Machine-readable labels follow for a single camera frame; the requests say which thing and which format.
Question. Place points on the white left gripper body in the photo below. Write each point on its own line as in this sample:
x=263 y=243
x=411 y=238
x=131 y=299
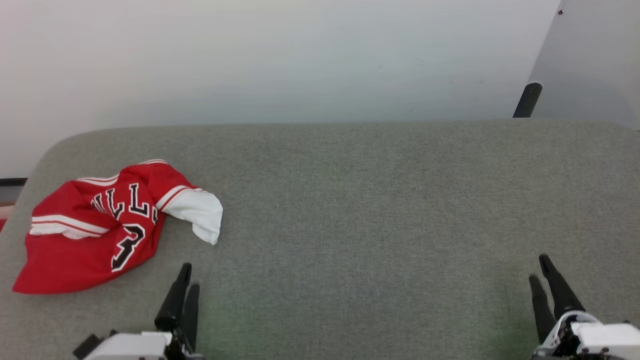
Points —
x=132 y=346

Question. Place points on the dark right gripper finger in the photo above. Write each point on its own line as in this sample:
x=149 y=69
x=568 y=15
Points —
x=542 y=310
x=561 y=290

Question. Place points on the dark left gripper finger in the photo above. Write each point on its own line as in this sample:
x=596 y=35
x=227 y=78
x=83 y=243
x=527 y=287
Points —
x=191 y=312
x=174 y=300

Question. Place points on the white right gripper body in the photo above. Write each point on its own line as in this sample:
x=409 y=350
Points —
x=600 y=340

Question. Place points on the red basketball jersey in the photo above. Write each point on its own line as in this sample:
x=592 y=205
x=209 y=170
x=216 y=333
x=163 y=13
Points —
x=75 y=250

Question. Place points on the black pole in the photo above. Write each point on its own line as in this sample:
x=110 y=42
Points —
x=528 y=100

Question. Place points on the dark baseboard strip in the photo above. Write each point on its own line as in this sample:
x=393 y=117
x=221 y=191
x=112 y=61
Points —
x=11 y=189

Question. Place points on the white panel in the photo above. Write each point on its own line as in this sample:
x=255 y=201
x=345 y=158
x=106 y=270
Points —
x=590 y=55

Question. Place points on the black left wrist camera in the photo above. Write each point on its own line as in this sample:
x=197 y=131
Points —
x=88 y=346

